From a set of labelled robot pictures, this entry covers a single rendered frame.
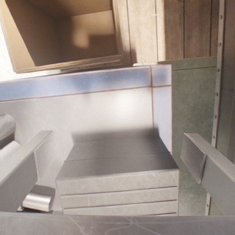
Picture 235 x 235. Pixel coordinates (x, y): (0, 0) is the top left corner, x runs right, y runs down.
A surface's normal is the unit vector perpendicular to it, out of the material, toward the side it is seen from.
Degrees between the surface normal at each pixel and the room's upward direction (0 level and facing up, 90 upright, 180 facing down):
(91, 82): 0
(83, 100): 0
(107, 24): 0
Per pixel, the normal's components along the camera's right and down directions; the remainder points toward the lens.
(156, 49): 0.00, 0.29
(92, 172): -0.10, -0.95
